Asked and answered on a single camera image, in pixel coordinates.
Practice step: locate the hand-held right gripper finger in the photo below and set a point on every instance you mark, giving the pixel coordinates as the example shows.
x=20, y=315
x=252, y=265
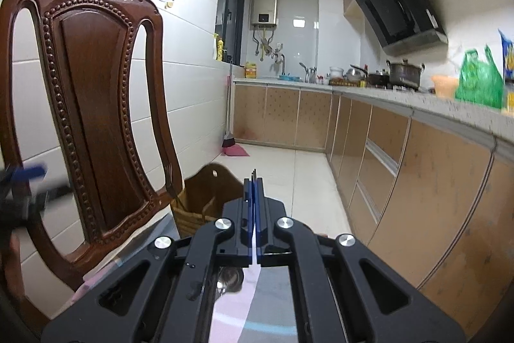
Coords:
x=250, y=202
x=259, y=206

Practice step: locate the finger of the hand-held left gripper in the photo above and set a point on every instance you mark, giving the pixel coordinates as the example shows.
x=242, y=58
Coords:
x=56, y=192
x=30, y=171

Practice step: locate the wooden slatted utensil holder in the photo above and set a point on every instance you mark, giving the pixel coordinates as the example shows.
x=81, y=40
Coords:
x=200, y=198

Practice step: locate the small metal spoon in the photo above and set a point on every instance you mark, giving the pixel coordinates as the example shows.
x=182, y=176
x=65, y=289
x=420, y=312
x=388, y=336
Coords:
x=229, y=280

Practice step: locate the metal fork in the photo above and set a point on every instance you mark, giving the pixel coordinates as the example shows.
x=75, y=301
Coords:
x=170, y=182

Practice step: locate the pink dustpan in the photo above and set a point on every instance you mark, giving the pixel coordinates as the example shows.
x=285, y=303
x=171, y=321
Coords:
x=237, y=151

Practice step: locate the pink and grey blanket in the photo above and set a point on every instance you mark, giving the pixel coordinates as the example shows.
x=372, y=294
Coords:
x=261, y=307

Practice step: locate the carved brown wooden chair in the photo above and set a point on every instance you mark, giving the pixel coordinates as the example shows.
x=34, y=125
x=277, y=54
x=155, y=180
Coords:
x=92, y=86

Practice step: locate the blue basin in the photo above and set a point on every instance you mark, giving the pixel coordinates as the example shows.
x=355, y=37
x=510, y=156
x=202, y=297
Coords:
x=289, y=77

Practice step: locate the yellow box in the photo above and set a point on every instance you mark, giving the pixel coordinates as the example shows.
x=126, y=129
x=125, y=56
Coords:
x=251, y=70

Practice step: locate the chrome sink faucet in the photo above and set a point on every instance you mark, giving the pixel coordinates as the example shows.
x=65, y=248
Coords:
x=281, y=61

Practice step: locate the white ceramic pot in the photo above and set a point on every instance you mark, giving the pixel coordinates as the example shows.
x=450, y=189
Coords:
x=336, y=71

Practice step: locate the yellow bottle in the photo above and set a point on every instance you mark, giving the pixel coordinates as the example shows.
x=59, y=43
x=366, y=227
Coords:
x=220, y=49

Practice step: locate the black frying pan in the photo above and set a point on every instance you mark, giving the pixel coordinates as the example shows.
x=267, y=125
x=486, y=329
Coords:
x=377, y=78

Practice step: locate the tan lower kitchen cabinets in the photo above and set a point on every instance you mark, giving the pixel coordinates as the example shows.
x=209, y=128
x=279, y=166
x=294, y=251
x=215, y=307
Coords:
x=441, y=186

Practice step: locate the metal cooking pot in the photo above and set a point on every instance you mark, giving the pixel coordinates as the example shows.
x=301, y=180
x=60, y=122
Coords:
x=403, y=73

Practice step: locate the dark framed window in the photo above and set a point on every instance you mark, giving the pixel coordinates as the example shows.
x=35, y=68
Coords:
x=231, y=5

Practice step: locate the speckled kitchen countertop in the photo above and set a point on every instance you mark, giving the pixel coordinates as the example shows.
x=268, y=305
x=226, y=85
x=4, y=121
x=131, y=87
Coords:
x=441, y=106

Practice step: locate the orange plastic bowl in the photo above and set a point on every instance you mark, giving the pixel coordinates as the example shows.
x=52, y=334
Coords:
x=443, y=86

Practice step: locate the black range hood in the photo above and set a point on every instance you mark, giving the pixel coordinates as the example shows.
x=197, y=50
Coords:
x=393, y=5

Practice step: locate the green plastic bag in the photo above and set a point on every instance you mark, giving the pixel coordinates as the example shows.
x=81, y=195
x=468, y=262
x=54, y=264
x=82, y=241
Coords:
x=478, y=82

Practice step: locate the blue snack bag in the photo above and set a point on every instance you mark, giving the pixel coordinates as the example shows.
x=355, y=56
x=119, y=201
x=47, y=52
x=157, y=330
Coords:
x=508, y=57

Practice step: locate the white wall water heater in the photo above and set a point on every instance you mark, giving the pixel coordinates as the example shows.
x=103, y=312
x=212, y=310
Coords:
x=264, y=3

